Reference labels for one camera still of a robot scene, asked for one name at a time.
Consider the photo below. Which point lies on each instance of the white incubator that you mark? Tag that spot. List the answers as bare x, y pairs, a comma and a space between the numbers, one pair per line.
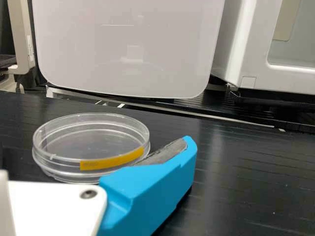
241, 49

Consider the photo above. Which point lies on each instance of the white box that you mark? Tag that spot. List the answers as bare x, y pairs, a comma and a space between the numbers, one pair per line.
123, 49

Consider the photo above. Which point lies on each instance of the petri dish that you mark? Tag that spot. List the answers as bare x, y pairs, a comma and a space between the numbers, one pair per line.
86, 140

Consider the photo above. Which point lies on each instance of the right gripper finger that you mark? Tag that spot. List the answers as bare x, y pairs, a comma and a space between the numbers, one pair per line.
147, 191

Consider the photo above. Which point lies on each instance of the cream microscope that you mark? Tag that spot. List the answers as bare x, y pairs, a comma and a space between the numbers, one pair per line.
22, 49

